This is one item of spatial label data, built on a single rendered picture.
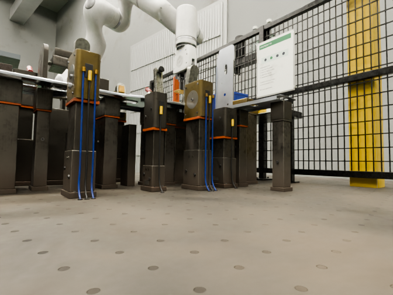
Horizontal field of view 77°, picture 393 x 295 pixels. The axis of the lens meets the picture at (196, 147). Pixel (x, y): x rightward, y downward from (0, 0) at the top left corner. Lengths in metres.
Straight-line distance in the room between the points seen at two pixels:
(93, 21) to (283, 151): 0.99
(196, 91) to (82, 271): 0.65
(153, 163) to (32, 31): 9.92
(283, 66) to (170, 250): 1.23
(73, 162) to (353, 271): 0.55
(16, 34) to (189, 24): 9.44
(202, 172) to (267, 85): 0.78
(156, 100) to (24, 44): 9.62
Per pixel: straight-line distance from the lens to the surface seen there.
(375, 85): 1.24
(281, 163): 0.83
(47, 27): 10.74
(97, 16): 1.32
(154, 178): 0.73
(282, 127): 0.83
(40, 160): 0.82
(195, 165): 0.77
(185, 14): 1.08
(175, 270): 0.22
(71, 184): 0.63
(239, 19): 4.08
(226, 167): 0.87
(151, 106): 0.74
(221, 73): 1.26
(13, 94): 0.79
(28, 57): 10.17
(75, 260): 0.26
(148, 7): 1.20
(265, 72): 1.45
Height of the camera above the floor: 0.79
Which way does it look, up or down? 3 degrees up
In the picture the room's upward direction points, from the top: 1 degrees clockwise
